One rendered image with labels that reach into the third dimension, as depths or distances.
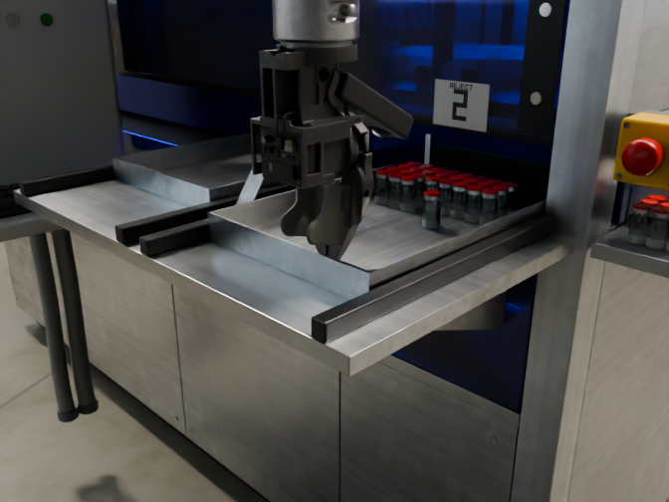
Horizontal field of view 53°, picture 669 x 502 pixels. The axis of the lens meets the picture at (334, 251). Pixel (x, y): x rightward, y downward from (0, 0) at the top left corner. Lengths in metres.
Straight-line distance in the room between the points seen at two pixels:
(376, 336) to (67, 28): 1.03
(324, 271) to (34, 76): 0.89
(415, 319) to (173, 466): 1.34
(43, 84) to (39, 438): 1.05
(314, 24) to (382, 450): 0.84
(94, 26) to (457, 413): 1.00
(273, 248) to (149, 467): 1.25
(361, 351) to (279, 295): 0.13
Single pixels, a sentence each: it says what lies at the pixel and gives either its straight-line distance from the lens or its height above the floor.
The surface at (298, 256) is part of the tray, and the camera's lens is 0.70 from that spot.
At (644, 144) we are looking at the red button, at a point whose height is 1.01.
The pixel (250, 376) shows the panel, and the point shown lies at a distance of 1.46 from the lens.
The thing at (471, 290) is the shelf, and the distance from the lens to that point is 0.69.
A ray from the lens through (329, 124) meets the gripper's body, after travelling 0.58.
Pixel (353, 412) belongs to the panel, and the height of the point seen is 0.45.
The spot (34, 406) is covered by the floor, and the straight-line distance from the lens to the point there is 2.25.
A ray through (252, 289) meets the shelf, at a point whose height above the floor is 0.88.
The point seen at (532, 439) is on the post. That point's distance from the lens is 1.02.
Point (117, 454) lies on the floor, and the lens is 1.97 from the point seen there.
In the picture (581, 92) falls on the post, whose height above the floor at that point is 1.05.
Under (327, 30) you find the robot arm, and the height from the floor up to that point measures 1.13.
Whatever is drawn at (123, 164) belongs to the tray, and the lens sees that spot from 1.09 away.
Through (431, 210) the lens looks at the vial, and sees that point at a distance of 0.84.
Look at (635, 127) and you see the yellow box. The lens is 0.81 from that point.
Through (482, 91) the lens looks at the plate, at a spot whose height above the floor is 1.04.
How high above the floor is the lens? 1.16
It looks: 21 degrees down
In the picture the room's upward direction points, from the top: straight up
